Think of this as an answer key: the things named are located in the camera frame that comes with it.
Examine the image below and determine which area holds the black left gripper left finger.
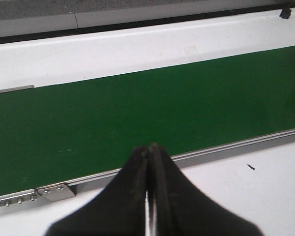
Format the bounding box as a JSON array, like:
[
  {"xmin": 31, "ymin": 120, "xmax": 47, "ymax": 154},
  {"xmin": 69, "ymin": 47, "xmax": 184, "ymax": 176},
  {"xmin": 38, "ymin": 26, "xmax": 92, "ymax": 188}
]
[{"xmin": 45, "ymin": 146, "xmax": 148, "ymax": 236}]

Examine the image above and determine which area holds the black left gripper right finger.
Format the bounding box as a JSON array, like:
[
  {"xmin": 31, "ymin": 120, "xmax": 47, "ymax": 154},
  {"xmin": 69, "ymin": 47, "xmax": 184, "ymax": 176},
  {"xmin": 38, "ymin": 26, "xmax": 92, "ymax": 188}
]
[{"xmin": 148, "ymin": 145, "xmax": 263, "ymax": 236}]

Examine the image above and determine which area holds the green conveyor belt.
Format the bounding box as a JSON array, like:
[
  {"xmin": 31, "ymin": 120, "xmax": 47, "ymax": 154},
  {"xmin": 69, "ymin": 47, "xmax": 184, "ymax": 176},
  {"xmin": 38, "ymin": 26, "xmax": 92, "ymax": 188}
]
[{"xmin": 0, "ymin": 46, "xmax": 295, "ymax": 196}]

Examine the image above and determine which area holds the grey stone counter slab left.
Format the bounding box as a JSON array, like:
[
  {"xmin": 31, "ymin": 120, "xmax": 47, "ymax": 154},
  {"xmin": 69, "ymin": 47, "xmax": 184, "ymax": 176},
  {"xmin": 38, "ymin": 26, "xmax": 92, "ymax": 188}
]
[{"xmin": 0, "ymin": 0, "xmax": 295, "ymax": 20}]

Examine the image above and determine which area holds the aluminium conveyor frame rail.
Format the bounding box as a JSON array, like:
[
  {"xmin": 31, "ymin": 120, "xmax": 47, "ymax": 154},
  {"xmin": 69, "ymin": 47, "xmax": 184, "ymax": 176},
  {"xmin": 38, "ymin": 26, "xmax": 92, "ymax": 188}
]
[{"xmin": 0, "ymin": 80, "xmax": 295, "ymax": 207}]

